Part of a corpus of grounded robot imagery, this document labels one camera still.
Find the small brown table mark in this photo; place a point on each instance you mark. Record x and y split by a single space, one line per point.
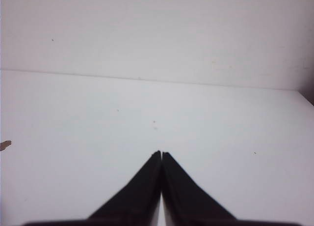
5 144

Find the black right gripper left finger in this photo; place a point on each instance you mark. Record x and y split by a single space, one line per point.
139 198

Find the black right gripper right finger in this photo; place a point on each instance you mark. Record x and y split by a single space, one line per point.
184 199

